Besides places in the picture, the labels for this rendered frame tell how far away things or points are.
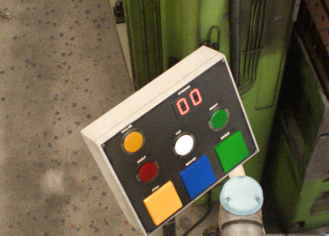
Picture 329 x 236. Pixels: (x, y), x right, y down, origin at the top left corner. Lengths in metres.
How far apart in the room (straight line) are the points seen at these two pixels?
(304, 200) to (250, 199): 1.11
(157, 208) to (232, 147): 0.22
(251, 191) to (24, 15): 2.08
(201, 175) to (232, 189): 0.32
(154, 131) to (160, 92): 0.08
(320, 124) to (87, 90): 1.28
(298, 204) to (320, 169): 0.27
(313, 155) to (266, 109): 0.21
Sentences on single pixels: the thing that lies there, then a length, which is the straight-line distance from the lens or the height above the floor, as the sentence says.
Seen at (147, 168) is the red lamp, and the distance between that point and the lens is 1.55.
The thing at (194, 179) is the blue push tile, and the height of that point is 1.01.
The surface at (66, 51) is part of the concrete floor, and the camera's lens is 3.09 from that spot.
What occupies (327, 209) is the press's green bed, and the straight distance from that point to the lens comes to 2.58.
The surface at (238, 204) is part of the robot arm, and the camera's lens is 1.31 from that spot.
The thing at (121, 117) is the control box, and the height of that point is 1.19.
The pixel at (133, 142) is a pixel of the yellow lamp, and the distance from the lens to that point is 1.51.
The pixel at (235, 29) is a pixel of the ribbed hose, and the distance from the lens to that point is 1.77.
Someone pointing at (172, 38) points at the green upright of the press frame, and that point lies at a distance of 2.42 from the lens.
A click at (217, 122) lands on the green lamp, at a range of 1.62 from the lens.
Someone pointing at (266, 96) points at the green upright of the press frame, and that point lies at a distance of 2.14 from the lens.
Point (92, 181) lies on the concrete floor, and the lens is 2.77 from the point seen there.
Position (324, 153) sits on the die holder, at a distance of 2.11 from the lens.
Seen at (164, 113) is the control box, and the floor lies 1.17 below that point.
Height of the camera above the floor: 2.49
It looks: 60 degrees down
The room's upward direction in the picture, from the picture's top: 3 degrees counter-clockwise
